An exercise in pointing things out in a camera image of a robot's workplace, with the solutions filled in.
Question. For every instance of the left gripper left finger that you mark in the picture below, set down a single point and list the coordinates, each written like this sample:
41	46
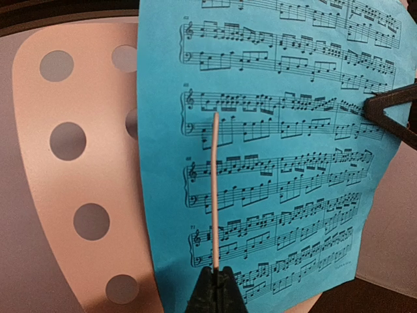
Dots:
203	298

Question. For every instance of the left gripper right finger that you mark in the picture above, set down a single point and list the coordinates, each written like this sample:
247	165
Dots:
228	296

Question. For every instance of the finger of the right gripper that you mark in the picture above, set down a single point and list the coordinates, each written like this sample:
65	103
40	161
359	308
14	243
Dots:
391	98
377	116

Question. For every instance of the blue sheet music paper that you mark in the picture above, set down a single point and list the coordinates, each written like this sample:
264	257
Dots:
298	164

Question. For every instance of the pink music stand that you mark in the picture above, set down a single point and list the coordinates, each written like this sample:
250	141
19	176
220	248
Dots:
76	110

